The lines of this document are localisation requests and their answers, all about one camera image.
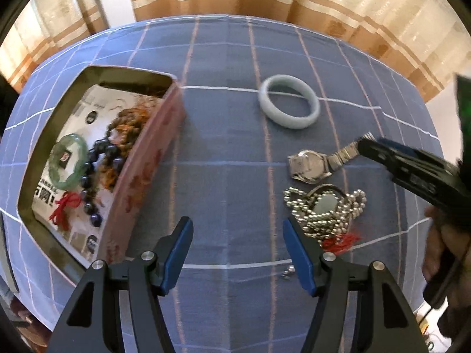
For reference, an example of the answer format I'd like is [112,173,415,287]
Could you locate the silver bead necklace with pendant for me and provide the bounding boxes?
[283,184,368,255]

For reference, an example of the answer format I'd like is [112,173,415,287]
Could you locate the person's right hand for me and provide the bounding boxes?
[422,206,471,302]

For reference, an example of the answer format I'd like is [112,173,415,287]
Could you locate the pink metal tin box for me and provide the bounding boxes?
[16,65,186,270]

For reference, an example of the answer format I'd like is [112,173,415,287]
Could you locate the silver metal wristwatch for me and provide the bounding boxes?
[287,132,374,185]

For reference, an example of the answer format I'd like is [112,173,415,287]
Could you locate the brown bead necklace orange tassels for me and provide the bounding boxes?
[97,94,163,192]

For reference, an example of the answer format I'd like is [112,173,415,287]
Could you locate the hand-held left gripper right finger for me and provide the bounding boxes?
[283,216,431,353]

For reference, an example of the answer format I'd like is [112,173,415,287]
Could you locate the dark bead bracelet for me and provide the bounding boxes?
[82,138,125,229]

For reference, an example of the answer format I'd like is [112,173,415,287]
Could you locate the green jade bangle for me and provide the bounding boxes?
[48,135,89,189]

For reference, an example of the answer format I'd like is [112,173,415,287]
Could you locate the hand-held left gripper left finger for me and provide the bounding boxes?
[46,216,194,353]

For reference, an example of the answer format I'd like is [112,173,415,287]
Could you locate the blue checked tablecloth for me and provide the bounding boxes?
[0,15,443,353]

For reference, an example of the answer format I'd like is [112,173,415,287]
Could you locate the printed paper box liner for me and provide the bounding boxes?
[31,84,166,262]

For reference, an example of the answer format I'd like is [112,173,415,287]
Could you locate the red knotted cord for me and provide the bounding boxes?
[49,191,82,231]

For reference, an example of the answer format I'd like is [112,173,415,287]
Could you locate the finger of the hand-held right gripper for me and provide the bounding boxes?
[358,138,460,207]
[379,138,460,177]

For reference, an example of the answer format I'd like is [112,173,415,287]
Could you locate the narrow cream and tan curtain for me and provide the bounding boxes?
[0,0,111,93]

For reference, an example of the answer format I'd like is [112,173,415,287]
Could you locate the pale jade bangle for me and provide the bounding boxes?
[258,75,320,130]

